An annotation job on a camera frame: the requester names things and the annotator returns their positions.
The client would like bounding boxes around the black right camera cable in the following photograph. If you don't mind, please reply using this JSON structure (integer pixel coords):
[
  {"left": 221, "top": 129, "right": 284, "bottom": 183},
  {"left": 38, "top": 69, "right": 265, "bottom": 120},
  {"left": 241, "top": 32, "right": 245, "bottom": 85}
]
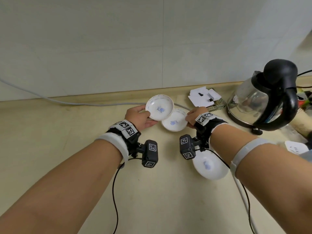
[{"left": 203, "top": 148, "right": 252, "bottom": 234}]

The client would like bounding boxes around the small white blue-print dish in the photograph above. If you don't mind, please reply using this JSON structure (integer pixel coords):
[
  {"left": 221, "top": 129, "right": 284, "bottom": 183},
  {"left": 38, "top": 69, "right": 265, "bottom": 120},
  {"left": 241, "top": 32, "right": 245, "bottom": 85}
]
[
  {"left": 161, "top": 108, "right": 188, "bottom": 132},
  {"left": 192, "top": 149, "right": 230, "bottom": 181},
  {"left": 145, "top": 94, "right": 175, "bottom": 121}
]

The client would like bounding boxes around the black left camera cable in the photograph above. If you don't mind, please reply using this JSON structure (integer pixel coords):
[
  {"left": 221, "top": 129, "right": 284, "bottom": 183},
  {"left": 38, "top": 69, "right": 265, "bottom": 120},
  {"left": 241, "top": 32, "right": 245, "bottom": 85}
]
[{"left": 112, "top": 157, "right": 145, "bottom": 234}]

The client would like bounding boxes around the person's right forearm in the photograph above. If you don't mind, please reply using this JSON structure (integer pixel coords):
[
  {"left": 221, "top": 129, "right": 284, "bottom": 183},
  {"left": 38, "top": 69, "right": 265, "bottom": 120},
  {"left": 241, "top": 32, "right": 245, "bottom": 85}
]
[{"left": 210, "top": 124, "right": 312, "bottom": 234}]

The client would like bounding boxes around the person's left hand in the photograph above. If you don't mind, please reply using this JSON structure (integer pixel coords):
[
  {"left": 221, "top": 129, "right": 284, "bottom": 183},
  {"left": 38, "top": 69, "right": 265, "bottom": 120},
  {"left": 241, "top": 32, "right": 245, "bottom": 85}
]
[{"left": 125, "top": 105, "right": 158, "bottom": 131}]

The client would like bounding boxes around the grey power cable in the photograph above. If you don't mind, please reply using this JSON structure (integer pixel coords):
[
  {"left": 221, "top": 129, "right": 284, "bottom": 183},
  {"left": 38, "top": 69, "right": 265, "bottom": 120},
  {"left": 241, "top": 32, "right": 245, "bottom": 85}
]
[{"left": 0, "top": 77, "right": 191, "bottom": 111}]

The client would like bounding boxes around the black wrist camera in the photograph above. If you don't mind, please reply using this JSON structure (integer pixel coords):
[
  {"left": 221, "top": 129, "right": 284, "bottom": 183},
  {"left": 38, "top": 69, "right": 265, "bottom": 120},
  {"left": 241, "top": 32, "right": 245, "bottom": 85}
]
[
  {"left": 179, "top": 134, "right": 197, "bottom": 160},
  {"left": 141, "top": 140, "right": 159, "bottom": 168}
]

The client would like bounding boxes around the person's left forearm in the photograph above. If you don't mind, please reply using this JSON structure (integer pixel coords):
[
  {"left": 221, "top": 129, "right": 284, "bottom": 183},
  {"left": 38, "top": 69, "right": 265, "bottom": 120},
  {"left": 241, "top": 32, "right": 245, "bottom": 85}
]
[{"left": 0, "top": 139, "right": 123, "bottom": 234}]

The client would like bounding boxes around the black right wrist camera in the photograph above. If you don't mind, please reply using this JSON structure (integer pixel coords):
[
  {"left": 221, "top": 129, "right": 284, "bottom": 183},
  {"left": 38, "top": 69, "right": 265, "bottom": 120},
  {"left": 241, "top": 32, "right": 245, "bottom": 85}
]
[{"left": 179, "top": 134, "right": 197, "bottom": 160}]

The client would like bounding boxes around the black wrist strap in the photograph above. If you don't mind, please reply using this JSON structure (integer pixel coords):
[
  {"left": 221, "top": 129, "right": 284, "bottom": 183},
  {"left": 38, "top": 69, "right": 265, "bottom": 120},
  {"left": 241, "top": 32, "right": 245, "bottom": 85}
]
[
  {"left": 194, "top": 112, "right": 228, "bottom": 149},
  {"left": 106, "top": 120, "right": 142, "bottom": 155}
]

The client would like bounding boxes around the white cardboard packaging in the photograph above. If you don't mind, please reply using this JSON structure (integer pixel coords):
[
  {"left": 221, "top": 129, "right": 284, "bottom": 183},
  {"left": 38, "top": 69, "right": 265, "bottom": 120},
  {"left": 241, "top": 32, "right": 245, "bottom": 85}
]
[{"left": 187, "top": 86, "right": 222, "bottom": 107}]

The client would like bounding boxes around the black right wrist strap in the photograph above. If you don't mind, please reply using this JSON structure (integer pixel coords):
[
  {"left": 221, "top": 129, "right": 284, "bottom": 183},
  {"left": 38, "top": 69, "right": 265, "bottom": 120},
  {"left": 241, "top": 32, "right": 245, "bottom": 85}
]
[{"left": 194, "top": 112, "right": 228, "bottom": 149}]

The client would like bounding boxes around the black camera cable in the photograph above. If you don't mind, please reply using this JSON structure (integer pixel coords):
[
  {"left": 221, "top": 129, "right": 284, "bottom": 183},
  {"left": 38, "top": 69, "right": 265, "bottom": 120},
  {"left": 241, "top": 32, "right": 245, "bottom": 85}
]
[
  {"left": 112, "top": 157, "right": 145, "bottom": 234},
  {"left": 203, "top": 148, "right": 252, "bottom": 234}
]

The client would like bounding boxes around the black left wrist strap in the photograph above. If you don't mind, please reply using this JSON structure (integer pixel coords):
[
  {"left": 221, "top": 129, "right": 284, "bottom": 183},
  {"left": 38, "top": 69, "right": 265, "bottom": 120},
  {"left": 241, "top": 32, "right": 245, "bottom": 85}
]
[{"left": 106, "top": 120, "right": 142, "bottom": 155}]

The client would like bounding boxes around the glass kettle with black handle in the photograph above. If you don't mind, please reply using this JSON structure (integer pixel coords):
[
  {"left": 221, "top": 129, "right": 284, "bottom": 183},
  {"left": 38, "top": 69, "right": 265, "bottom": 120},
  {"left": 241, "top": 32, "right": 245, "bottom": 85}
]
[{"left": 226, "top": 59, "right": 299, "bottom": 136}]

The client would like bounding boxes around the white cable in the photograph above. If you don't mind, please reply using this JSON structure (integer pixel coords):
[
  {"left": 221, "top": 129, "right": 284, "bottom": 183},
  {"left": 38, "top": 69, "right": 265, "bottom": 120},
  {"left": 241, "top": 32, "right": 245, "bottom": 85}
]
[{"left": 232, "top": 173, "right": 257, "bottom": 234}]

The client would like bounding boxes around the wooden rolling pin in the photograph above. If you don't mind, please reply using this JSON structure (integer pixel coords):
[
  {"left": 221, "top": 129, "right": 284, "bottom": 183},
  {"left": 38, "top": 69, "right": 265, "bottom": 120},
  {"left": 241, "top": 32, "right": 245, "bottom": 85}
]
[{"left": 291, "top": 111, "right": 312, "bottom": 142}]

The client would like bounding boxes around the white power socket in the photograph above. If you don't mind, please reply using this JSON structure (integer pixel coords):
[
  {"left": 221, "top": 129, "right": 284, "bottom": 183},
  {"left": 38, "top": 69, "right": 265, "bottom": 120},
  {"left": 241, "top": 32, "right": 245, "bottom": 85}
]
[{"left": 284, "top": 140, "right": 310, "bottom": 155}]

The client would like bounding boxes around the person's right hand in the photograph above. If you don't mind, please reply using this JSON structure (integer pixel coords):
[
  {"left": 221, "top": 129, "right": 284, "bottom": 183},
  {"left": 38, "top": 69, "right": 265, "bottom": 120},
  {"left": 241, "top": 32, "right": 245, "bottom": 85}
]
[{"left": 185, "top": 107, "right": 208, "bottom": 128}]

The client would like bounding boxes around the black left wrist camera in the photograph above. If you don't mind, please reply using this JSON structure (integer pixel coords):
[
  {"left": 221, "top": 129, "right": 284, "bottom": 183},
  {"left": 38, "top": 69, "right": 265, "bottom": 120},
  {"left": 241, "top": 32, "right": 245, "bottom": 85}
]
[{"left": 141, "top": 140, "right": 159, "bottom": 168}]

